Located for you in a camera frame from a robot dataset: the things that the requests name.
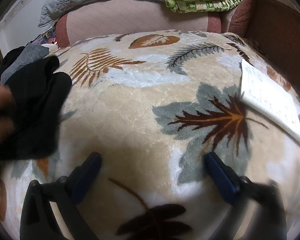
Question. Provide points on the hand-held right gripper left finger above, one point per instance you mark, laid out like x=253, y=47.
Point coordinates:
x=86, y=175

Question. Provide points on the grey jeans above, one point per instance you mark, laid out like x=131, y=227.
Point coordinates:
x=22, y=60

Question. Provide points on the white paper notebook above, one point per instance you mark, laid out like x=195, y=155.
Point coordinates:
x=267, y=100

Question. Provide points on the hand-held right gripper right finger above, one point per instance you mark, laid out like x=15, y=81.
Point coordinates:
x=221, y=177

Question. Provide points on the colourful printed packet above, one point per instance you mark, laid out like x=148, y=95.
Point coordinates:
x=48, y=35

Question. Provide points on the leaf print plush blanket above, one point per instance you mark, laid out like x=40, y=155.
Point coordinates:
x=145, y=120

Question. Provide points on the pink and brown sofa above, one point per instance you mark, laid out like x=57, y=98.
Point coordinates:
x=140, y=17

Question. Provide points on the black pants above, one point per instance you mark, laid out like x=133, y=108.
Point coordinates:
x=37, y=105

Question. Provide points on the person's left hand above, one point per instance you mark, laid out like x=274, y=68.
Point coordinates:
x=0, y=115

